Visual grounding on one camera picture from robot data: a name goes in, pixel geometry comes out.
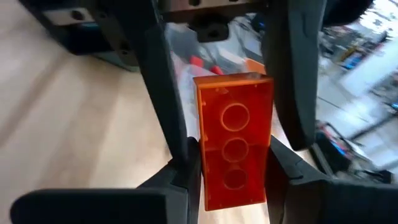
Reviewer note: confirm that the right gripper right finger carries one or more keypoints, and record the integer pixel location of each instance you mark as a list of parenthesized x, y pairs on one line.
[(342, 205)]

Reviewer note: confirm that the red ramp block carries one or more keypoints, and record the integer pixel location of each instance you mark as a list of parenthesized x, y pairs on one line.
[(196, 61)]

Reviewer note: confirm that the clear plastic bin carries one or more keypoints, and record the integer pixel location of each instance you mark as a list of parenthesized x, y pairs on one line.
[(236, 53)]

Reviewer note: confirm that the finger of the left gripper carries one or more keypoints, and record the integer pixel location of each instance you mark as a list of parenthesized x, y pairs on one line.
[(164, 93), (292, 77)]

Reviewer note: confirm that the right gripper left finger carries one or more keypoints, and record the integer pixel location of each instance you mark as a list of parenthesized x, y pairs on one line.
[(93, 208)]

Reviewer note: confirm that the red toy block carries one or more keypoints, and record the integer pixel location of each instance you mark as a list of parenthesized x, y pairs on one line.
[(216, 70)]

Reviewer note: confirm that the orange toy block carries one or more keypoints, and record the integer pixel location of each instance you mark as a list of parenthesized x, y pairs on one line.
[(236, 140)]

